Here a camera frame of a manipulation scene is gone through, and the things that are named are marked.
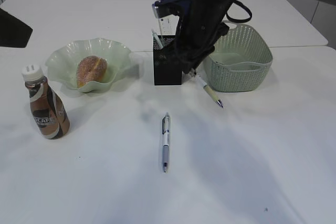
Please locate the black mesh pen holder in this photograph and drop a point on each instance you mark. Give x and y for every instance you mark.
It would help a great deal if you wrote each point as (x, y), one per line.
(166, 72)

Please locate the white blue pen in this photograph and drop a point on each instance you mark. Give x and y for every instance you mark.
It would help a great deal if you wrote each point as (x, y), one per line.
(157, 39)

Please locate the green wavy glass plate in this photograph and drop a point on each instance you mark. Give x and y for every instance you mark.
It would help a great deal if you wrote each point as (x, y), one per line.
(62, 65)

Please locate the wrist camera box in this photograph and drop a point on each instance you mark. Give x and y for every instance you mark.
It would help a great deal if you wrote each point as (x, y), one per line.
(163, 8)

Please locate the green woven plastic basket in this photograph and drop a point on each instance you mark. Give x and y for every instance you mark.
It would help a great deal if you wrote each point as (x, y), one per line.
(240, 61)

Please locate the brown coffee bottle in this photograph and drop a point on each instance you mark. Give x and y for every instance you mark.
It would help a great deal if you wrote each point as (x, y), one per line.
(46, 107)

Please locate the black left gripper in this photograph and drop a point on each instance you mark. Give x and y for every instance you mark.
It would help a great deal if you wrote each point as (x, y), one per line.
(14, 33)

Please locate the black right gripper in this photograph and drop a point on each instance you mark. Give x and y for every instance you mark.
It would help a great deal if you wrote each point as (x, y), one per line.
(196, 33)

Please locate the cream barrel pen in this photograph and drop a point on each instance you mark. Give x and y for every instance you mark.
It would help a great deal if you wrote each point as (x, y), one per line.
(211, 93)

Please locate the grey grip silver pen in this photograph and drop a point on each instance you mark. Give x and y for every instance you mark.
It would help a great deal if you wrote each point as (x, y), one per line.
(166, 128)

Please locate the clear plastic ruler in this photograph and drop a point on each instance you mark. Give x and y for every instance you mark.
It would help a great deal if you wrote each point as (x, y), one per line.
(165, 26)

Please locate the sugared bread bun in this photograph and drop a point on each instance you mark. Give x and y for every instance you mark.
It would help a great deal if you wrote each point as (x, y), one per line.
(91, 68)

